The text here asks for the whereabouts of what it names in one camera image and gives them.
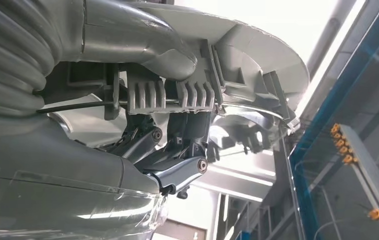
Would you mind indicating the orange fitting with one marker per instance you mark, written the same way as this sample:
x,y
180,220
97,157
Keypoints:
x,y
337,136
335,128
377,214
348,159
343,150
340,143

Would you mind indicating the grey ceiling pipe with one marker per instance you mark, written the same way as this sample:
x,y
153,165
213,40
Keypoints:
x,y
328,33

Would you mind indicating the blue-framed glass enclosure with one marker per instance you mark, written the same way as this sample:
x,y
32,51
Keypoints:
x,y
303,198

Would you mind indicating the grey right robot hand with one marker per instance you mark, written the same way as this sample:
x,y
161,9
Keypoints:
x,y
43,185

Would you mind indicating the pale metal bar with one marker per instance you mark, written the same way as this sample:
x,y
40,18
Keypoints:
x,y
368,172

